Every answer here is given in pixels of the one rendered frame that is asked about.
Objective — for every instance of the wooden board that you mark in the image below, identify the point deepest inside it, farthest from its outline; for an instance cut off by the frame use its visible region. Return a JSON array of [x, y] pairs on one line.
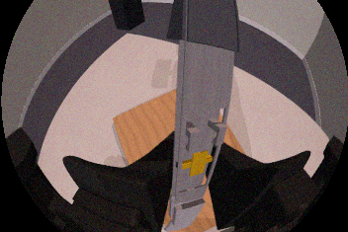
[[144, 127]]

